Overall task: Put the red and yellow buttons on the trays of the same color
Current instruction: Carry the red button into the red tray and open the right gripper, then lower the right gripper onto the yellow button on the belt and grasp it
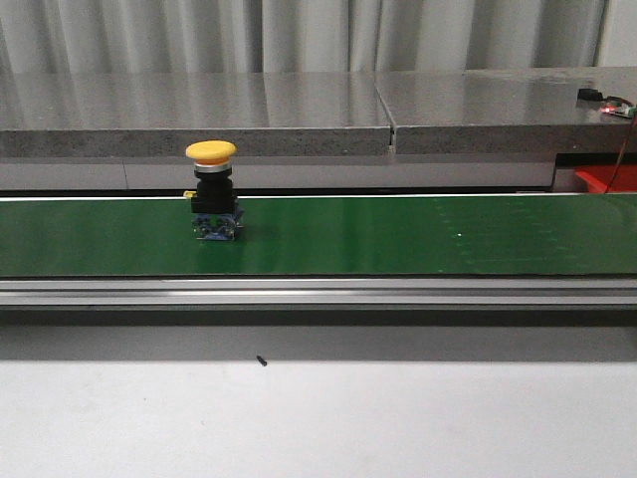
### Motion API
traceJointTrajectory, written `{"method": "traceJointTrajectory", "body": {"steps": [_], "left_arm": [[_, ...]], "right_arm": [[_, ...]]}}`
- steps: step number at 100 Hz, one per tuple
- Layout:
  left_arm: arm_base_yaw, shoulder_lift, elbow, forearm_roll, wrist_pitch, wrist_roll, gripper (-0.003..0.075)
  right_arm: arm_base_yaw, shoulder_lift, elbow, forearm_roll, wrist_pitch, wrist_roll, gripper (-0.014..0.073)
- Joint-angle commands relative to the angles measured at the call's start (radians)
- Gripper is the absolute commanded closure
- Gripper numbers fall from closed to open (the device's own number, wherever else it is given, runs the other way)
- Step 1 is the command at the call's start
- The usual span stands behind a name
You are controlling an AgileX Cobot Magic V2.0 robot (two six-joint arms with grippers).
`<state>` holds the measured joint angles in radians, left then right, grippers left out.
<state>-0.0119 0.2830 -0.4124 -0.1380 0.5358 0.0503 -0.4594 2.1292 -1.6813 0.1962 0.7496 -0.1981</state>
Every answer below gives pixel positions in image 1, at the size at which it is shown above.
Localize yellow mushroom push button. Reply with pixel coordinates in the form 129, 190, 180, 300
185, 139, 244, 241

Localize green conveyor belt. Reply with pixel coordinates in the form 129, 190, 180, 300
1, 194, 636, 278

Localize grey stone bench right slab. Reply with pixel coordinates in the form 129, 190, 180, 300
375, 67, 636, 154

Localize grey stone bench slab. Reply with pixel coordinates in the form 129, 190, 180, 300
1, 73, 391, 157
375, 67, 636, 154

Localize red plastic bin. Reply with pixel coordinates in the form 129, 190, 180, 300
575, 164, 637, 193

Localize black connector plug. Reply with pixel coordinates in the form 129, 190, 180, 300
577, 88, 604, 102

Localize grey stone bench left slab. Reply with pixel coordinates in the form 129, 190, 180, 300
1, 73, 391, 157

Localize small lit circuit board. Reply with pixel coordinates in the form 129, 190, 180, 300
600, 101, 636, 120

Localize grey pleated curtain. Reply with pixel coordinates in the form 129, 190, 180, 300
1, 1, 636, 74

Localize aluminium conveyor frame rail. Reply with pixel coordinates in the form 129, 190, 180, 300
1, 278, 636, 309

